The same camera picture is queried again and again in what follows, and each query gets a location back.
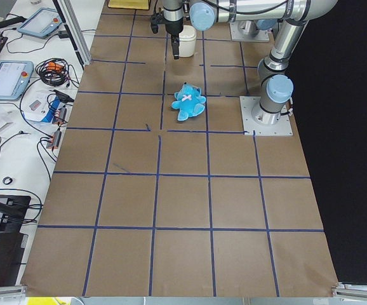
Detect upper teach pendant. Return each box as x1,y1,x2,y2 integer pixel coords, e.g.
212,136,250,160
17,8,62,38

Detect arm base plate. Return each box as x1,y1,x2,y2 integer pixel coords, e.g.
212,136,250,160
230,20,270,43
239,96,293,137

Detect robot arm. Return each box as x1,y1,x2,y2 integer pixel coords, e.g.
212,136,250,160
150,1,337,70
251,19,307,126

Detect white box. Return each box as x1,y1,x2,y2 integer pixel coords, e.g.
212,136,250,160
22,90,60,123

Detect corner aluminium bracket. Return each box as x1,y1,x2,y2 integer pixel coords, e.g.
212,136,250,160
332,283,367,301
0,285,27,298

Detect blue teddy bear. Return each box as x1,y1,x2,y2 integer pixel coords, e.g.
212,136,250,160
171,83,206,121

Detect coiled black cables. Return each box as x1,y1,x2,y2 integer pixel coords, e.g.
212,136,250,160
34,57,78,88

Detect teach pendant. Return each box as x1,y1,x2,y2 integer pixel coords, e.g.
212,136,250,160
17,8,62,38
0,60,34,101

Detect lower teach pendant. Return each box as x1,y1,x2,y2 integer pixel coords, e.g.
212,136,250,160
0,60,34,101

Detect aluminium frame post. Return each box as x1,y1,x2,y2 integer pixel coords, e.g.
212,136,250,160
53,0,91,69

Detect white trash can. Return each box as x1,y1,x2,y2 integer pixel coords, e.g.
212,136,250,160
179,25,197,58

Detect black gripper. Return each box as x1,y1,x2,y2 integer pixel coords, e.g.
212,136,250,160
165,18,183,60

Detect left corner aluminium bracket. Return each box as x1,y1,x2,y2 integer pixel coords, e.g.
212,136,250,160
0,285,27,298

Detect right corner aluminium bracket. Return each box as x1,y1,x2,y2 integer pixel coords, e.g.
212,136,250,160
332,283,367,301

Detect yellow box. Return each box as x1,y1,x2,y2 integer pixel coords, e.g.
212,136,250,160
107,0,150,10

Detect orange connector block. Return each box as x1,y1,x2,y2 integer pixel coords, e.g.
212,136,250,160
46,130,62,150

